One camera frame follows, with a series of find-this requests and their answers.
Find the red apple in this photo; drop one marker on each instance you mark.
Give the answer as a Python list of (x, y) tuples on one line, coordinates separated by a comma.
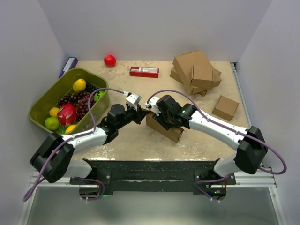
[(110, 60)]

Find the purple flat box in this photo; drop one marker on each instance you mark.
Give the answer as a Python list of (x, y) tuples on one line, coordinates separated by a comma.
[(70, 64)]

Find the olive green plastic bin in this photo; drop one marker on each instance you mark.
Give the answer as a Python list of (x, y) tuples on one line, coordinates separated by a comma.
[(39, 111)]

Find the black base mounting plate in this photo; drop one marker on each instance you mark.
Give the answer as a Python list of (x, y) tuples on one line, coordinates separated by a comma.
[(151, 176)]

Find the large stacked cardboard box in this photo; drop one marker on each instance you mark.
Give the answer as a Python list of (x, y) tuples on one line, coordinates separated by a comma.
[(183, 64)]

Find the small orange fruit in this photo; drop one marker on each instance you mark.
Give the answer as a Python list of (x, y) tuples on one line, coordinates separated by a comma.
[(54, 112)]

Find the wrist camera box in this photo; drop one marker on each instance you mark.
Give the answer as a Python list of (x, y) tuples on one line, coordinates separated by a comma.
[(133, 100), (151, 104)]

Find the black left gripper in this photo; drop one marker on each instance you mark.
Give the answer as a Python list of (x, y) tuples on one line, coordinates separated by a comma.
[(139, 114)]

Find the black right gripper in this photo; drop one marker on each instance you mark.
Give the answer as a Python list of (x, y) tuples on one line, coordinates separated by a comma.
[(159, 118)]

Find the dark purple grape bunch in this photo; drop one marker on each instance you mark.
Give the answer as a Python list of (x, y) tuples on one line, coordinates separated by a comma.
[(71, 98)]

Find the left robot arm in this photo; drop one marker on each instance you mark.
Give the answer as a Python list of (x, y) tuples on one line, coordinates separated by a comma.
[(53, 157)]

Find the red grape bunch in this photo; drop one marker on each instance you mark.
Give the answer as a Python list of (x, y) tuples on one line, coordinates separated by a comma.
[(81, 104)]

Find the red rectangular carton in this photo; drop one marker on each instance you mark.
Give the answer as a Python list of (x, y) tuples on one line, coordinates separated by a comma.
[(150, 72)]

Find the red dragon fruit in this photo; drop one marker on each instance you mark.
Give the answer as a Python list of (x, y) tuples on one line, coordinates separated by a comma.
[(67, 114)]

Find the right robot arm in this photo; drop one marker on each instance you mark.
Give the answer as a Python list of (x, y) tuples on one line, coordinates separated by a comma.
[(245, 142)]

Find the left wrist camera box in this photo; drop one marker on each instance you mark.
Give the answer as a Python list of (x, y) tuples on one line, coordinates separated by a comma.
[(133, 100)]

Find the top small cardboard box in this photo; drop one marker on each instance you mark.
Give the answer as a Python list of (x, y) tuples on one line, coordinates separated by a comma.
[(205, 77)]

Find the yellow lemon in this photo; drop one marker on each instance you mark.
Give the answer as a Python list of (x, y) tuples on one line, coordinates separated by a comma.
[(79, 85)]

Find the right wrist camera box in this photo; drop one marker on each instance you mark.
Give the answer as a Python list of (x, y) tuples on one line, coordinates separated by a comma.
[(151, 104)]

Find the green lime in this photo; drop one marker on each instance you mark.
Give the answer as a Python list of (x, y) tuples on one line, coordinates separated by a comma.
[(52, 123)]

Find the lone small cardboard box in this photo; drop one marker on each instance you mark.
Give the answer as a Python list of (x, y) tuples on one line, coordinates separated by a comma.
[(225, 108)]

